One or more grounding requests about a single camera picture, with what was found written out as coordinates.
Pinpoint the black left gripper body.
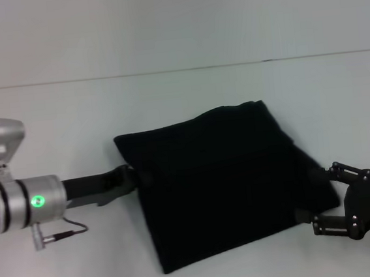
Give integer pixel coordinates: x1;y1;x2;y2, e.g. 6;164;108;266
59;164;140;211

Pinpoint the black T-shirt with FREE print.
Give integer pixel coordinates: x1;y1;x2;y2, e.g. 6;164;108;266
110;93;346;270

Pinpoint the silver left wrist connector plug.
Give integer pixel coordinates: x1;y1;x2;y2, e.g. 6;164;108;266
31;222;57;252

